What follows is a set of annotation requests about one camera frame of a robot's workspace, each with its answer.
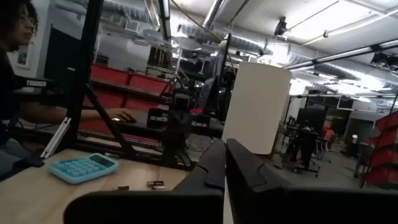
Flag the black aluminium rig frame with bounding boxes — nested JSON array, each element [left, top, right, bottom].
[[0, 0, 398, 181]]

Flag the silver aluminium profile bar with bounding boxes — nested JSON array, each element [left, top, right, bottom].
[[40, 117, 72, 159]]

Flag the black monitor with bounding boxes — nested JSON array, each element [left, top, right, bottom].
[[43, 26, 82, 91]]

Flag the red storage bin rack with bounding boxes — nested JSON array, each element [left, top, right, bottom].
[[354, 111, 398, 189], [79, 63, 174, 144]]

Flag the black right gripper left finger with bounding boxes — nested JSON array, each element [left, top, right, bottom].
[[63, 139, 226, 224]]

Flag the blue calculator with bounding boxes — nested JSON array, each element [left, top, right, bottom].
[[49, 152, 120, 185]]

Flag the framed wall picture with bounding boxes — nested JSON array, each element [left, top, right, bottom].
[[15, 42, 34, 70]]

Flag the black ceiling spotlight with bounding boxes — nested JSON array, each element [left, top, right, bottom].
[[273, 16, 289, 37]]

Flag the black bar with Trossen print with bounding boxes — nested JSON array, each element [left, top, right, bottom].
[[12, 75, 68, 93]]

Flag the person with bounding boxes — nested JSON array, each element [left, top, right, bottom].
[[0, 0, 137, 178]]

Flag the white shade wooden lamp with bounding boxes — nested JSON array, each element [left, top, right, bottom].
[[221, 61, 292, 156]]

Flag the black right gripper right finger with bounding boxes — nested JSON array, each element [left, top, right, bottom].
[[226, 138, 398, 224]]

